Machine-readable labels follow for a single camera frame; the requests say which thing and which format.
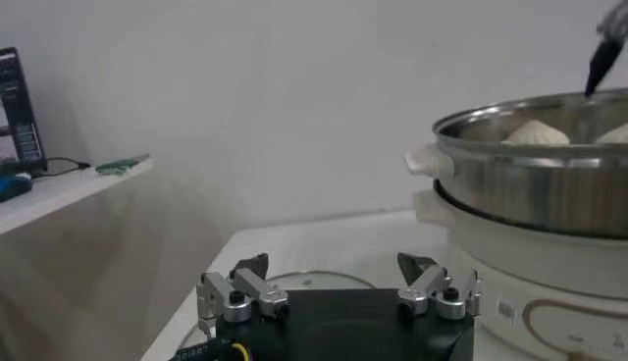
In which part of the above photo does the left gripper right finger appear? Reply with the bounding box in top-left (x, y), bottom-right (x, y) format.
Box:
top-left (395, 251), bottom-right (484, 322)

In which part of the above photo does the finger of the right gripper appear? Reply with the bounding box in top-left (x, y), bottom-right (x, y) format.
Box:
top-left (584, 0), bottom-right (628, 99)

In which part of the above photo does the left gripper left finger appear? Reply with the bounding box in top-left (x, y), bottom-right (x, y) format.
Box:
top-left (195, 251), bottom-right (291, 340)

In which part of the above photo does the glass lid with cream handle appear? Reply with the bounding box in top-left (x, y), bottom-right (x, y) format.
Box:
top-left (176, 269), bottom-right (379, 350)

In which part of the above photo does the white steamed baozi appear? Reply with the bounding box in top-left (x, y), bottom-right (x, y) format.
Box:
top-left (594, 122), bottom-right (628, 145)
top-left (502, 119), bottom-right (572, 146)

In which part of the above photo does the perforated steel steamer basket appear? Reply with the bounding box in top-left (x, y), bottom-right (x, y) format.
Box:
top-left (402, 87), bottom-right (628, 240)

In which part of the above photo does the cream electric pot base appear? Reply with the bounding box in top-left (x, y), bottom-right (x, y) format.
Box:
top-left (411, 188), bottom-right (628, 361)

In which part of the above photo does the green and grey small tool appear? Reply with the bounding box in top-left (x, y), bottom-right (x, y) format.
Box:
top-left (94, 152), bottom-right (151, 177)

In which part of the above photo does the white side table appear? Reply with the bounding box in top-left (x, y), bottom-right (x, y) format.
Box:
top-left (0, 156), bottom-right (154, 236)

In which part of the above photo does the dark blue object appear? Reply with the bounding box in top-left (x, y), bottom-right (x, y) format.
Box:
top-left (0, 172), bottom-right (33, 203)

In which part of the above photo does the black laptop screen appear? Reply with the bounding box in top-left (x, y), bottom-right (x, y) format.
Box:
top-left (0, 46), bottom-right (49, 174)

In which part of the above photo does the thin black cable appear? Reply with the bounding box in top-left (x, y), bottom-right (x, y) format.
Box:
top-left (29, 156), bottom-right (92, 180)

